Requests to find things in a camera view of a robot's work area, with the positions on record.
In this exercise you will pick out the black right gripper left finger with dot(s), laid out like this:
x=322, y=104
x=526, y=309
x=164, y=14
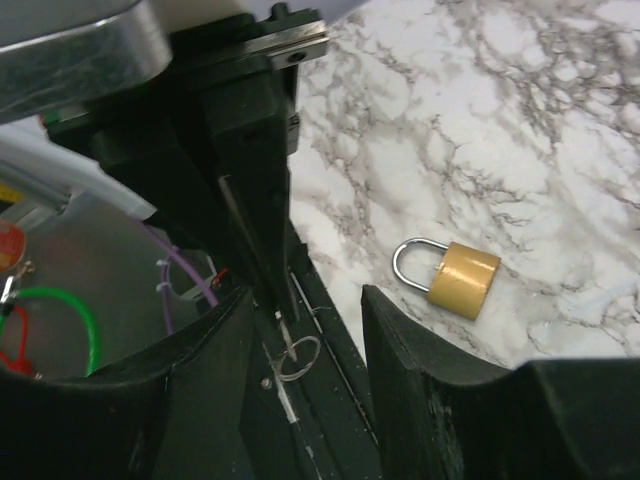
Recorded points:
x=170, y=411

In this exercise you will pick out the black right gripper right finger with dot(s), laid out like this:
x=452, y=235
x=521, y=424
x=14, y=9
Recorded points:
x=442, y=413

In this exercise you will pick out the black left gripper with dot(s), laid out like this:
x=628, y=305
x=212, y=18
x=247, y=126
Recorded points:
x=207, y=142

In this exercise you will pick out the silver key with ring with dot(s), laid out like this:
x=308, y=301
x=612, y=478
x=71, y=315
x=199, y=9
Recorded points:
x=291, y=353

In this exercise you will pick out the brass padlock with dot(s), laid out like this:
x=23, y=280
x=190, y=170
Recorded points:
x=462, y=280

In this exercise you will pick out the orange drink bottle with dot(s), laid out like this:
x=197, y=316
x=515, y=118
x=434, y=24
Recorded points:
x=12, y=245

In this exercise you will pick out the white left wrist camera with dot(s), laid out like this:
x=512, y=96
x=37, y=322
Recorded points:
x=57, y=53

